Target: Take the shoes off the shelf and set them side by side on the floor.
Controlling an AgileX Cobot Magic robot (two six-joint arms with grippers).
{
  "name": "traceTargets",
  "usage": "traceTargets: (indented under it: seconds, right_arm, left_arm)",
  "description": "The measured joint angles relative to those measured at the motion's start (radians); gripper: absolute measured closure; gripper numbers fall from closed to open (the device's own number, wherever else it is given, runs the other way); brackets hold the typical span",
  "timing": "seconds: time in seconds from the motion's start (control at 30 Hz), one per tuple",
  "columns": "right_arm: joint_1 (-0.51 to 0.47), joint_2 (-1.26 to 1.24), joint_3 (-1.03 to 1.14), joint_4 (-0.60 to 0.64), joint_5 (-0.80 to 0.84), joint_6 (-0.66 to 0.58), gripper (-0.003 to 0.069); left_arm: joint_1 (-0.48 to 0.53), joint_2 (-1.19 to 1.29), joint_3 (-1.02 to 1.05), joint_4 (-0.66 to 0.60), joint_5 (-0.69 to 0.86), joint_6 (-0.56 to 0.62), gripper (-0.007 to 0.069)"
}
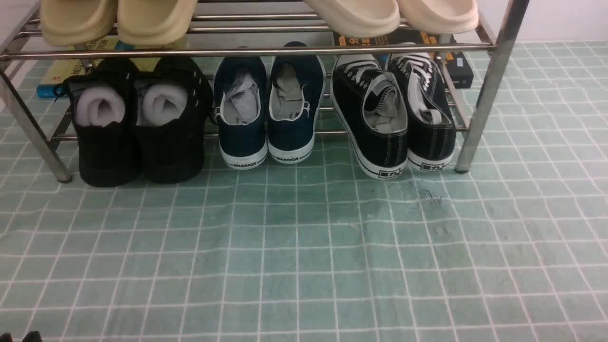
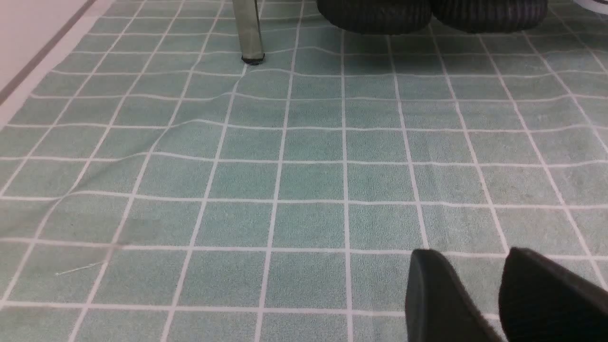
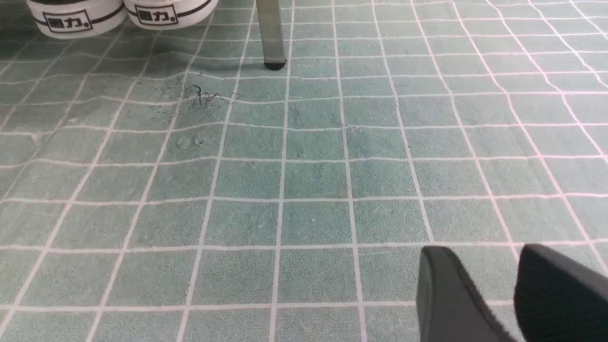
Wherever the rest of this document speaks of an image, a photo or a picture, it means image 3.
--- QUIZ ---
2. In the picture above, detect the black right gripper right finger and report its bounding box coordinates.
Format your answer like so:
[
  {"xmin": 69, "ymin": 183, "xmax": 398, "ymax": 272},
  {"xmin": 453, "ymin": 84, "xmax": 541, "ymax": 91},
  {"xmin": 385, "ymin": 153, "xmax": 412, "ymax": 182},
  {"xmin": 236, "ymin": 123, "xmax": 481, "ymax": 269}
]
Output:
[{"xmin": 514, "ymin": 243, "xmax": 608, "ymax": 342}]

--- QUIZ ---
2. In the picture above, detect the metal rack leg right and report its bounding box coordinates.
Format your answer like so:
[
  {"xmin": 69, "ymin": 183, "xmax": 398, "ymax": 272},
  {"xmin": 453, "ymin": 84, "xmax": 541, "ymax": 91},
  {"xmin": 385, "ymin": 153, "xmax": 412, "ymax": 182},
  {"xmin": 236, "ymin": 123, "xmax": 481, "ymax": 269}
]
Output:
[{"xmin": 256, "ymin": 0, "xmax": 287, "ymax": 71}]

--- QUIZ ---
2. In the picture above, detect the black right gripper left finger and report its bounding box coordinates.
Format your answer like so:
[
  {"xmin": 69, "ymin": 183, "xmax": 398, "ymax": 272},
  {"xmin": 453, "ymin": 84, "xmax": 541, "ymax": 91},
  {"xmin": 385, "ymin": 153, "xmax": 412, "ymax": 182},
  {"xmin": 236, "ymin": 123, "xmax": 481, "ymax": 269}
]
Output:
[{"xmin": 416, "ymin": 246, "xmax": 515, "ymax": 342}]

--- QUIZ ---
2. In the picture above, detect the green grid floor mat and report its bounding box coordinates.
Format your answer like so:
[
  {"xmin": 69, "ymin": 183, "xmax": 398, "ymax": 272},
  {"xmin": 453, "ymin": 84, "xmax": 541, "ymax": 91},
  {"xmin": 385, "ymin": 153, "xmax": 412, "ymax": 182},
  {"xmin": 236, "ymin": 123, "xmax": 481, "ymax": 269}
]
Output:
[{"xmin": 1, "ymin": 0, "xmax": 608, "ymax": 342}]

